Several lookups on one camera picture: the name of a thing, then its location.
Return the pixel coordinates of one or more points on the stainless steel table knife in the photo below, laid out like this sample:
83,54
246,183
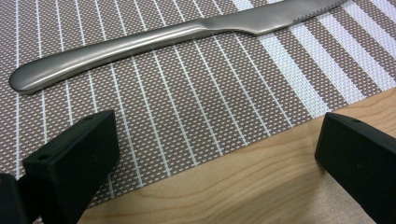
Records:
130,46

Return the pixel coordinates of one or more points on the brown white striped woven placemat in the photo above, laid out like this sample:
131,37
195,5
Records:
186,102

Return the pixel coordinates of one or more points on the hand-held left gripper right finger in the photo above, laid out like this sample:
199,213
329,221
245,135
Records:
361,158

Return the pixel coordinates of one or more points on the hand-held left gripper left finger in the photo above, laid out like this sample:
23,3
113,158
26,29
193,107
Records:
71,161

